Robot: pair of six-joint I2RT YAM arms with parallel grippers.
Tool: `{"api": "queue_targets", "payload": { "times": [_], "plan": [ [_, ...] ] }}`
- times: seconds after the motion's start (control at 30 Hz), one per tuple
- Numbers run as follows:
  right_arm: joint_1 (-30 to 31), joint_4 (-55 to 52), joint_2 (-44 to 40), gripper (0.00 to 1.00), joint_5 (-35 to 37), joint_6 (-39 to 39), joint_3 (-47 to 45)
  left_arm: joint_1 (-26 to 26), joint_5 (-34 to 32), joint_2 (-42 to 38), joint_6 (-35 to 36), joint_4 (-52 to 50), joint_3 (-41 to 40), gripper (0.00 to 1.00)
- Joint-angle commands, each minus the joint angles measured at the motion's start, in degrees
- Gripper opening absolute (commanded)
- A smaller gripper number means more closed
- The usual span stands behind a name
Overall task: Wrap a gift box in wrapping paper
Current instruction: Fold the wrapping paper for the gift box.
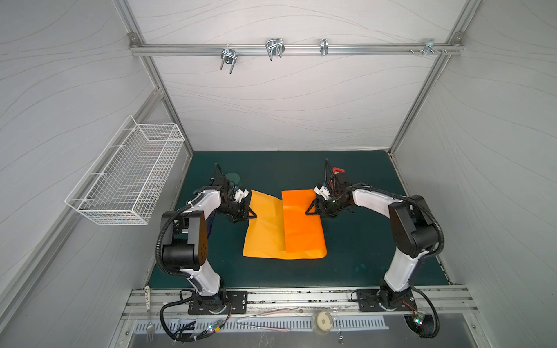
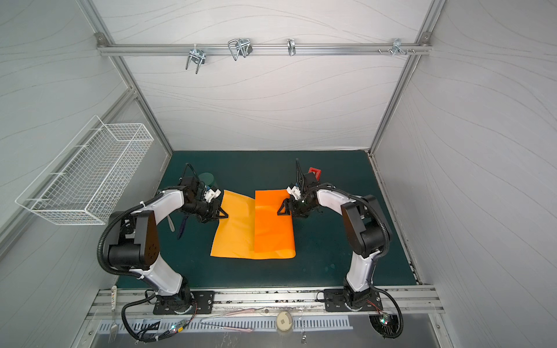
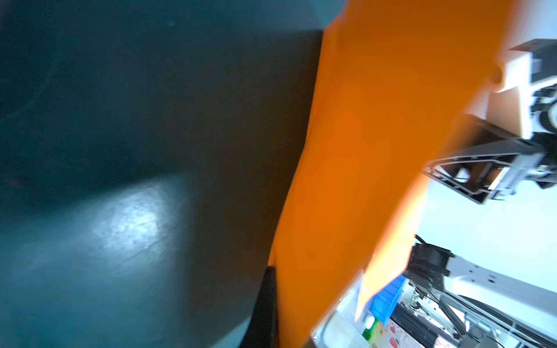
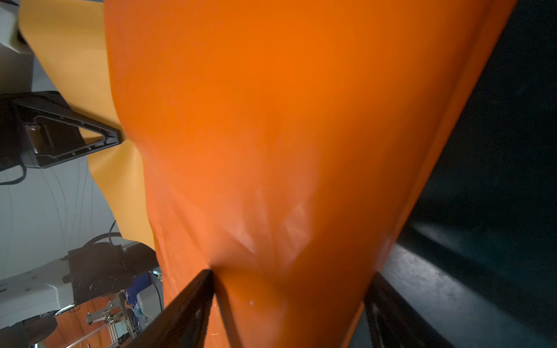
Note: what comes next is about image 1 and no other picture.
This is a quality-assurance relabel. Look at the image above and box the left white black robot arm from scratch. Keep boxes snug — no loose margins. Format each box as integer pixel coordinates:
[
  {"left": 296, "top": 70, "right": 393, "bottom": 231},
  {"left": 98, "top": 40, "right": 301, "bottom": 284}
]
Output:
[{"left": 155, "top": 186, "right": 257, "bottom": 297}]

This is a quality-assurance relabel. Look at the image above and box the black base cable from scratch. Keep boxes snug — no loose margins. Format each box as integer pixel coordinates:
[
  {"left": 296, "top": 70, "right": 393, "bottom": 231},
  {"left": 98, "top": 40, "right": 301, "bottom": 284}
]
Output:
[
  {"left": 404, "top": 286, "right": 441, "bottom": 339},
  {"left": 159, "top": 292, "right": 232, "bottom": 343}
]

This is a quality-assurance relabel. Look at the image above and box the left metal u-bolt clamp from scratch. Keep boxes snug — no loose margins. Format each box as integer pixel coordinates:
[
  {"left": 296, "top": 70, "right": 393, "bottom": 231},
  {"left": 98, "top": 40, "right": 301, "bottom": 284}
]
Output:
[{"left": 220, "top": 48, "right": 238, "bottom": 74}]

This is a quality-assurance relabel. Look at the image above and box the fork hanging at front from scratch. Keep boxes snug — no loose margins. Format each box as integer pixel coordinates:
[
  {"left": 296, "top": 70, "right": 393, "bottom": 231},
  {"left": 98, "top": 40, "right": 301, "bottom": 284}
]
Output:
[{"left": 146, "top": 310, "right": 155, "bottom": 345}]

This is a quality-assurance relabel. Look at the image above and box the metal u-bolt clamp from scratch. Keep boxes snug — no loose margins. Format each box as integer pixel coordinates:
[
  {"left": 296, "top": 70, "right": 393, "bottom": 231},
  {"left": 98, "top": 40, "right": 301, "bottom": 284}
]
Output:
[
  {"left": 265, "top": 39, "right": 285, "bottom": 61},
  {"left": 220, "top": 48, "right": 238, "bottom": 74}
]

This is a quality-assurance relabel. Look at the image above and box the aluminium crossbar rail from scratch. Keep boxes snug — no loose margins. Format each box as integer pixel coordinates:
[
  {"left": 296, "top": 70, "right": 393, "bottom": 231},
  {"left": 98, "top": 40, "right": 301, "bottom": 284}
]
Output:
[{"left": 131, "top": 42, "right": 465, "bottom": 57}]

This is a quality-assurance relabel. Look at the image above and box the left black base cable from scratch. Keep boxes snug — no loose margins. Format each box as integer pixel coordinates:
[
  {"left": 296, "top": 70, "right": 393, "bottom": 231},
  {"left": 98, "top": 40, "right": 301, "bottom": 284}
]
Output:
[{"left": 159, "top": 292, "right": 232, "bottom": 343}]

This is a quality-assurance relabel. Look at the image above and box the orange wrapping paper sheet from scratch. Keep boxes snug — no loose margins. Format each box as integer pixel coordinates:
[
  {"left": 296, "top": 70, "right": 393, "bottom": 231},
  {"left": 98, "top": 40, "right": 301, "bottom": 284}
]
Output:
[{"left": 243, "top": 189, "right": 327, "bottom": 260}]

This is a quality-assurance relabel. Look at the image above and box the right black base cable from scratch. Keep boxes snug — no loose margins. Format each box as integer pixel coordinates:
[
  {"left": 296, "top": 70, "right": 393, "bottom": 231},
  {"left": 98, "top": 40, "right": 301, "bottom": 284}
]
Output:
[{"left": 404, "top": 286, "right": 441, "bottom": 339}]

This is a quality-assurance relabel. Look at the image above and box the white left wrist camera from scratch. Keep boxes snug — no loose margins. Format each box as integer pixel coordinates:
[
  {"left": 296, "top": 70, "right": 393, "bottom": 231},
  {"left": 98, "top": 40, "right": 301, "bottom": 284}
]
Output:
[{"left": 234, "top": 188, "right": 249, "bottom": 202}]

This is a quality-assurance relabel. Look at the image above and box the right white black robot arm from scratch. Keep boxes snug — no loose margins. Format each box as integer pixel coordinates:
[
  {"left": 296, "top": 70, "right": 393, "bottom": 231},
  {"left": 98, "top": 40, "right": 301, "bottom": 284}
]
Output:
[{"left": 305, "top": 184, "right": 445, "bottom": 310}]

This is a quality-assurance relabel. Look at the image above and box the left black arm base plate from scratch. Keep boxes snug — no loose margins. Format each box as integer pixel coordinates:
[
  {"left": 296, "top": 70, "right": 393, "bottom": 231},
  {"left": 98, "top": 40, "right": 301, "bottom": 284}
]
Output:
[{"left": 188, "top": 291, "right": 247, "bottom": 316}]

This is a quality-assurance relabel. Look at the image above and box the white slotted vent strip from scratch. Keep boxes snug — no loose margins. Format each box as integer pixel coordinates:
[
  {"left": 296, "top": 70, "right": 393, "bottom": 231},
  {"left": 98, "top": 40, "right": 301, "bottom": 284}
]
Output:
[{"left": 132, "top": 316, "right": 389, "bottom": 335}]

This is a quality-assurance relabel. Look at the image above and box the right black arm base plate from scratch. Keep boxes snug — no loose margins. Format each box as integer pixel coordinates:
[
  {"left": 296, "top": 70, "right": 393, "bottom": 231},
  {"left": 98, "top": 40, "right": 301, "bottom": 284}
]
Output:
[{"left": 351, "top": 287, "right": 417, "bottom": 313}]

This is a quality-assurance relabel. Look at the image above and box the middle metal u-bolt clamp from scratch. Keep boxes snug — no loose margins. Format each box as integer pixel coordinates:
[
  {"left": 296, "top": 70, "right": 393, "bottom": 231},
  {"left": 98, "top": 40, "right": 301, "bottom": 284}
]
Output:
[{"left": 265, "top": 39, "right": 285, "bottom": 61}]

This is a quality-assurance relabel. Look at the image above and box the white wire basket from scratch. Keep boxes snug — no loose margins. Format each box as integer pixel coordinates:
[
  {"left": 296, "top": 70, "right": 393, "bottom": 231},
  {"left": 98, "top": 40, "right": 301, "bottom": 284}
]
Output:
[{"left": 65, "top": 115, "right": 184, "bottom": 226}]

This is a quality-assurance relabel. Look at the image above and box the right metal bolt clamp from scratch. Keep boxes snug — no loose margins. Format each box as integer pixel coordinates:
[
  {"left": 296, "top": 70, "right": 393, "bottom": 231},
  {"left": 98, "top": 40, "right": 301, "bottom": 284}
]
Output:
[{"left": 409, "top": 39, "right": 448, "bottom": 57}]

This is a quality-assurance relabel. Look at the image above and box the small metal bracket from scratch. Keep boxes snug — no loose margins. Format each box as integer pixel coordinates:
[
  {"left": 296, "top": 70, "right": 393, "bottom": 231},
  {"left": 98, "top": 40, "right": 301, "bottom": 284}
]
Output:
[{"left": 320, "top": 39, "right": 329, "bottom": 57}]

